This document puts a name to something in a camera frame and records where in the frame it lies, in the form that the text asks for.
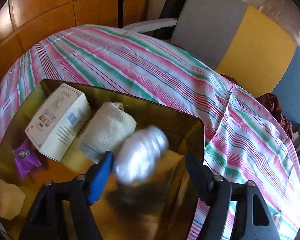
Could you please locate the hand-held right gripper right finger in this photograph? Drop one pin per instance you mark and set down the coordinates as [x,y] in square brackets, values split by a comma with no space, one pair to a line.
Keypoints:
[197,177]

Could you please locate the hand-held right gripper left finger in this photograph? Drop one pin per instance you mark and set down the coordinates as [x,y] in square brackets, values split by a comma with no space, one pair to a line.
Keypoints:
[100,180]

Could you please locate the white plastic bottle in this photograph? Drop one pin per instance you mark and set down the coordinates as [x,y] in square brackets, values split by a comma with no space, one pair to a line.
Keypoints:
[140,155]

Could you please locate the cream towel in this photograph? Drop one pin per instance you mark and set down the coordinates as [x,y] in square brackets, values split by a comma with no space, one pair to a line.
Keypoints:
[107,130]

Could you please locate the gold tin tray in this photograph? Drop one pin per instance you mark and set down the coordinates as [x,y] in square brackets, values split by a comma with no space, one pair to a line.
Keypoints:
[145,220]

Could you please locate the white printed box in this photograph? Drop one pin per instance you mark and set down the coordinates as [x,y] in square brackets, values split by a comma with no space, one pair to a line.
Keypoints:
[57,120]

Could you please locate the purple packet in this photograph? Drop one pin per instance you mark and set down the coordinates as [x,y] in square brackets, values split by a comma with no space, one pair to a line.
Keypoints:
[26,160]

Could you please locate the pale yellow sponge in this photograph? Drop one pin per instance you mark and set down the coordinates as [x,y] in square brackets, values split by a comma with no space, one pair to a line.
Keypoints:
[8,198]

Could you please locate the dark red cloth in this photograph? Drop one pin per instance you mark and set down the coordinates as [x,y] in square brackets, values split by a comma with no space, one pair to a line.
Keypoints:
[275,107]

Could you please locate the striped tablecloth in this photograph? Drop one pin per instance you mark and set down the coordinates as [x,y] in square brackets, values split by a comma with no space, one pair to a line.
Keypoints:
[165,67]

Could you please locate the grey yellow blue chair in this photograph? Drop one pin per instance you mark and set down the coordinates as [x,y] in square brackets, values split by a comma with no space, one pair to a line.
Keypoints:
[205,25]

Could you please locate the wooden wardrobe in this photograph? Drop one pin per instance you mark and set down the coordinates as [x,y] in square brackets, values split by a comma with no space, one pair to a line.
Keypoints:
[40,10]

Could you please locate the pale patterned curtain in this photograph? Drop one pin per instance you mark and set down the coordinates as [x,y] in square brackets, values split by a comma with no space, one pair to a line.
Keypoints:
[285,7]

